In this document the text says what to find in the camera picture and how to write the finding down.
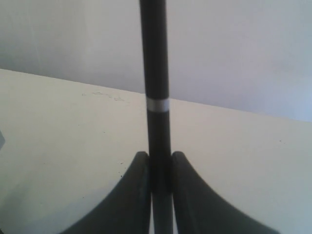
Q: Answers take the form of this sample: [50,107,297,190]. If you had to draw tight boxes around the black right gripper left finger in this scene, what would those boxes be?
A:
[63,152,151,234]

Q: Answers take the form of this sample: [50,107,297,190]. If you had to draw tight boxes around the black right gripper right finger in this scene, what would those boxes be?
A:
[171,152,277,234]

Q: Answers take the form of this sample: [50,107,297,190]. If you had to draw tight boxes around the black paintbrush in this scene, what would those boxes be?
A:
[139,0,173,234]

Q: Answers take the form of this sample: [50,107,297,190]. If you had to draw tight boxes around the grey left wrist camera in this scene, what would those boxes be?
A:
[0,131,5,150]

